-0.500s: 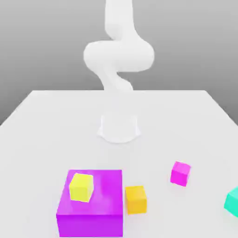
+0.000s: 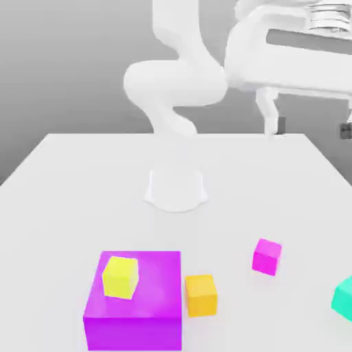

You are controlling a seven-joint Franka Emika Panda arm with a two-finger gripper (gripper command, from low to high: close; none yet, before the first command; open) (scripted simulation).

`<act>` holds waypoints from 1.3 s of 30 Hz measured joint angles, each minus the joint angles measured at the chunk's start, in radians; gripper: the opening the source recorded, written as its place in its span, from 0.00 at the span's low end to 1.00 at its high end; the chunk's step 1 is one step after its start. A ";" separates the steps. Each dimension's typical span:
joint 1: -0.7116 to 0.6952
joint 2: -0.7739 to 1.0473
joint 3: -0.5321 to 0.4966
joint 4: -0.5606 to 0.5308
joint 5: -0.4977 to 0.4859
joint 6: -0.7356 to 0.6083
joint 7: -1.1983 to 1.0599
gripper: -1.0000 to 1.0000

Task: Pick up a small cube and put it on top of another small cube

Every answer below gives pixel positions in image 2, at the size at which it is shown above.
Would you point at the small magenta cube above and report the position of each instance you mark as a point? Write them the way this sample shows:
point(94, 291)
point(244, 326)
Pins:
point(265, 258)

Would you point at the large purple box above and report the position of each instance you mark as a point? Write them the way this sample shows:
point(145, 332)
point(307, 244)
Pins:
point(154, 302)

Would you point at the small teal cube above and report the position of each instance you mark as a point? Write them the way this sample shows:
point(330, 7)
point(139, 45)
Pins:
point(343, 299)

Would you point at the small yellow cube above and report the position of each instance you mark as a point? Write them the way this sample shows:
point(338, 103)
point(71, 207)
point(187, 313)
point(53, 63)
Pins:
point(119, 277)

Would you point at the small orange cube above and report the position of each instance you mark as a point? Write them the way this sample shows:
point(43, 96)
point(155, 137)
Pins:
point(200, 297)

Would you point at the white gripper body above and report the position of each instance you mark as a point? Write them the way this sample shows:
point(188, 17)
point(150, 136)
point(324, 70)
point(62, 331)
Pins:
point(247, 63)

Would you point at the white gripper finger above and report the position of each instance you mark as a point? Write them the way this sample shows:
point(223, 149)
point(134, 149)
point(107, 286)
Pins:
point(268, 110)
point(347, 129)

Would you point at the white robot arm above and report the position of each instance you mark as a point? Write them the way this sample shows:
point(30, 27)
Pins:
point(176, 79)

